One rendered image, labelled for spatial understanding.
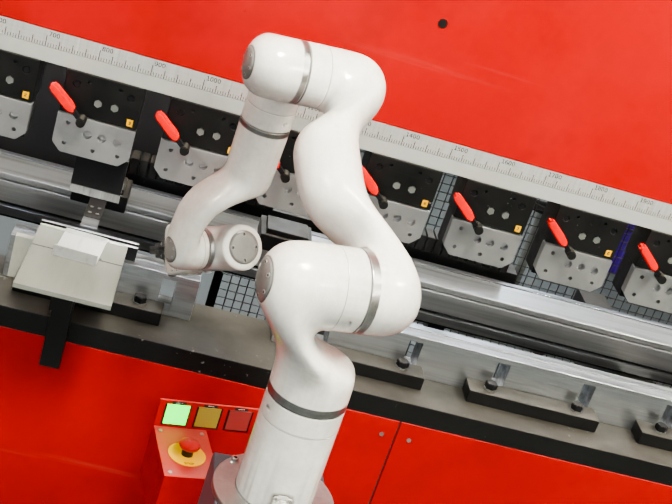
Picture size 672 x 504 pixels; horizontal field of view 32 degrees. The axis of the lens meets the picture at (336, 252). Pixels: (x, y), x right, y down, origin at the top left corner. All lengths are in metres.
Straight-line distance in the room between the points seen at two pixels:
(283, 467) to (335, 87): 0.58
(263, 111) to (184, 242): 0.27
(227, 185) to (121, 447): 0.69
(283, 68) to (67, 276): 0.68
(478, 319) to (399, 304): 1.19
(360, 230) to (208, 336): 0.83
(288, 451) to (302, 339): 0.19
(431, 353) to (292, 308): 1.00
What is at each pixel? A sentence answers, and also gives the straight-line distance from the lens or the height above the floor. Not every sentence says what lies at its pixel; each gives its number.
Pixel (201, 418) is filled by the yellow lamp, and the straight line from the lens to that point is 2.29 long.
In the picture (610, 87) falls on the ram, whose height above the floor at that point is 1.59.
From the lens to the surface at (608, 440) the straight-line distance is 2.63.
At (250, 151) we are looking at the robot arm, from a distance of 2.03.
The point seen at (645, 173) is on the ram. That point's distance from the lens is 2.42.
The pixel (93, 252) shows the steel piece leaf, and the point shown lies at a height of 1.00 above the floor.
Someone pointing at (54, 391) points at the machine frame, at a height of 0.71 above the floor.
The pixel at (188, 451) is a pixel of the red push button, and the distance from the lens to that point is 2.21.
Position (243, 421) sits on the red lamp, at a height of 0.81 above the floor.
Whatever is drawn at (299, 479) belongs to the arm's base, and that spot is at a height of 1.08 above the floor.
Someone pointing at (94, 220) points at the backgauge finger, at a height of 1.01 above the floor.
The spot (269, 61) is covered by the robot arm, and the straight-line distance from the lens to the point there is 1.79.
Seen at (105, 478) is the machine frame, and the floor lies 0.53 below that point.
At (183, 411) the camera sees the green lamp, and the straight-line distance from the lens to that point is 2.28.
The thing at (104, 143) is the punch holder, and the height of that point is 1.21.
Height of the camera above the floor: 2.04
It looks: 23 degrees down
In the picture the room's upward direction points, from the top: 19 degrees clockwise
